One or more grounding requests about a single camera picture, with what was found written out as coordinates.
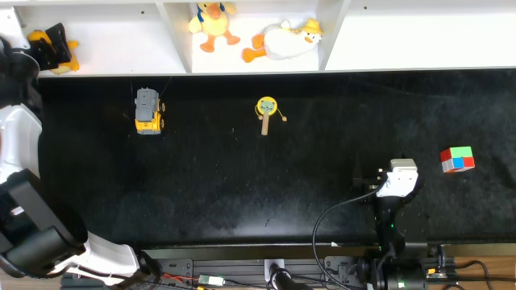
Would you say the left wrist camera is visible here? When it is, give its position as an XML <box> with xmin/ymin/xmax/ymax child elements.
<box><xmin>0</xmin><ymin>6</ymin><xmax>28</xmax><ymax>50</ymax></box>

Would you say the many-coloured puzzle cube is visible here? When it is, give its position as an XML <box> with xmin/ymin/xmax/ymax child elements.
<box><xmin>439</xmin><ymin>145</ymin><xmax>476</xmax><ymax>174</ymax></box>

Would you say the white plush duck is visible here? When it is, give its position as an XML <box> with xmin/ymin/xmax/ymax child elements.
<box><xmin>241</xmin><ymin>18</ymin><xmax>324</xmax><ymax>64</ymax></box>

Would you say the yellow plush duck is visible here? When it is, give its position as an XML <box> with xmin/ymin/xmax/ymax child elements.
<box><xmin>188</xmin><ymin>2</ymin><xmax>242</xmax><ymax>54</ymax></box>

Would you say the black cable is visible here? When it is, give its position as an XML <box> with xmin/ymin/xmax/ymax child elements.
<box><xmin>311</xmin><ymin>172</ymin><xmax>389</xmax><ymax>290</ymax></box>

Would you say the mounting rail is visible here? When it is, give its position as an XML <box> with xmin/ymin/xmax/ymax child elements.
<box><xmin>140</xmin><ymin>253</ymin><xmax>496</xmax><ymax>290</ymax></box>

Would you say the white shelf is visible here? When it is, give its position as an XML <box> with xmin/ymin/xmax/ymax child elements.
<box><xmin>0</xmin><ymin>0</ymin><xmax>516</xmax><ymax>79</ymax></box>

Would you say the grey and yellow toy truck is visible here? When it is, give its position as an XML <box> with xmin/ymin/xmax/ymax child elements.
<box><xmin>134</xmin><ymin>87</ymin><xmax>167</xmax><ymax>136</ymax></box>

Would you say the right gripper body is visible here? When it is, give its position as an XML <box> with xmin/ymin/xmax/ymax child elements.
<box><xmin>351</xmin><ymin>176</ymin><xmax>383</xmax><ymax>194</ymax></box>

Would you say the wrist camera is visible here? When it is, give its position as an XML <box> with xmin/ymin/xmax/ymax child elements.
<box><xmin>376</xmin><ymin>158</ymin><xmax>420</xmax><ymax>199</ymax></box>
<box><xmin>0</xmin><ymin>6</ymin><xmax>28</xmax><ymax>50</ymax></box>

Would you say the yellow rattle drum toy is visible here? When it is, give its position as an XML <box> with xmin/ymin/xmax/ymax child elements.
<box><xmin>254</xmin><ymin>95</ymin><xmax>289</xmax><ymax>137</ymax></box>

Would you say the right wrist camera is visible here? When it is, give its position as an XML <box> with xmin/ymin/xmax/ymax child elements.
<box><xmin>376</xmin><ymin>158</ymin><xmax>420</xmax><ymax>199</ymax></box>

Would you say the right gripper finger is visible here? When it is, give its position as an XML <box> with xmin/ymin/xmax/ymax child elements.
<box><xmin>352</xmin><ymin>151</ymin><xmax>364</xmax><ymax>181</ymax></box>

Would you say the yellow rubber duck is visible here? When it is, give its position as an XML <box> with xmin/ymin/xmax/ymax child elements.
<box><xmin>26</xmin><ymin>29</ymin><xmax>81</xmax><ymax>77</ymax></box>

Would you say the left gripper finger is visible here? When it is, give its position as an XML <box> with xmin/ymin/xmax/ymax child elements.
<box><xmin>28</xmin><ymin>38</ymin><xmax>56</xmax><ymax>71</ymax></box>
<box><xmin>44</xmin><ymin>22</ymin><xmax>73</xmax><ymax>64</ymax></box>

